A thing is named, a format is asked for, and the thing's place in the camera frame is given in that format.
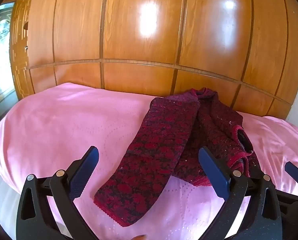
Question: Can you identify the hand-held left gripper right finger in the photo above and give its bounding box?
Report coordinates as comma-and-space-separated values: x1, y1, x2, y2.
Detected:
198, 146, 283, 240

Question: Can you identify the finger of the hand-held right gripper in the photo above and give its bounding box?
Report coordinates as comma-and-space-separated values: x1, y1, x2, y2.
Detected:
284, 162, 298, 198

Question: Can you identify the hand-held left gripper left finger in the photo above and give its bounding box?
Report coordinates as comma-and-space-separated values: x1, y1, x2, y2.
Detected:
15, 145, 100, 240

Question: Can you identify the dark red floral knit sweater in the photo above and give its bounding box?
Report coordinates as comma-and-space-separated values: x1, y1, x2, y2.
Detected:
93, 87, 262, 228

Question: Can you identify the pink bedsheet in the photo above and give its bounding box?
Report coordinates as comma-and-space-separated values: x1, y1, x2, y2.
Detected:
0, 82, 298, 240

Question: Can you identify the white mattress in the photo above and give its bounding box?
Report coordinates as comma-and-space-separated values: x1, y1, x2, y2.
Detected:
0, 171, 22, 220

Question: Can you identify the wooden wardrobe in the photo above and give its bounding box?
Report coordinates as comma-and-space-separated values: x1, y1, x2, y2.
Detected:
10, 0, 298, 120

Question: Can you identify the window with wooden frame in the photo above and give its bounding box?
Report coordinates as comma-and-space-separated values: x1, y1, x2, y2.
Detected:
0, 2, 18, 113

